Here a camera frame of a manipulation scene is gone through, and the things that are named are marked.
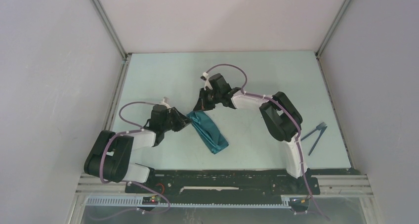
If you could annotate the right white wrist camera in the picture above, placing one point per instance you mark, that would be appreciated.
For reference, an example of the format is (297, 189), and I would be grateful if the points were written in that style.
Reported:
(205, 77)

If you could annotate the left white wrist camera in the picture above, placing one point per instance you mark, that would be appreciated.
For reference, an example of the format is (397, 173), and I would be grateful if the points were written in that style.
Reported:
(164, 101)

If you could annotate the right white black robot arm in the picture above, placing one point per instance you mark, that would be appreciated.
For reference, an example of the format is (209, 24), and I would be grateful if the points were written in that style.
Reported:
(281, 118)

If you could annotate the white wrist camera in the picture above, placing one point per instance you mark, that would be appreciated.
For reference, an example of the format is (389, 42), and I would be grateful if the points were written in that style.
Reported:
(164, 101)
(205, 77)

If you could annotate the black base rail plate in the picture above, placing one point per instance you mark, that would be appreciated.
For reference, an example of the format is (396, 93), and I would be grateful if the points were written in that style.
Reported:
(230, 186)

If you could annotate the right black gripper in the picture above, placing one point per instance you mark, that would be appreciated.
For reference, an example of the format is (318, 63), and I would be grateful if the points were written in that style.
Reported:
(202, 104)

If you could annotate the teal satin napkin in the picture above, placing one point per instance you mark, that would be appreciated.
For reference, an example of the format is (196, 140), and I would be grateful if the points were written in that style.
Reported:
(208, 131)

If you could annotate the small black circuit board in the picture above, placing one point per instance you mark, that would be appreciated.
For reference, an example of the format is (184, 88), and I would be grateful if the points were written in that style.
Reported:
(150, 201)

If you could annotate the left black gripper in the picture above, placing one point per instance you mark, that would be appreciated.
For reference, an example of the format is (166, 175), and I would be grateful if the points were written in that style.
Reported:
(182, 121)

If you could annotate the grey slotted cable duct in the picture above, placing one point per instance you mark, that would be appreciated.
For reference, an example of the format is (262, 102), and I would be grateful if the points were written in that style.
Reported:
(136, 201)

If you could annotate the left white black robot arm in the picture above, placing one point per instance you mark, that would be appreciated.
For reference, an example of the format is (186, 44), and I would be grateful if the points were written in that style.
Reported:
(110, 157)

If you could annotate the blue plastic knife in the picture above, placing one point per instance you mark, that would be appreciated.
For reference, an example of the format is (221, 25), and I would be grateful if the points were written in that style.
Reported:
(321, 132)

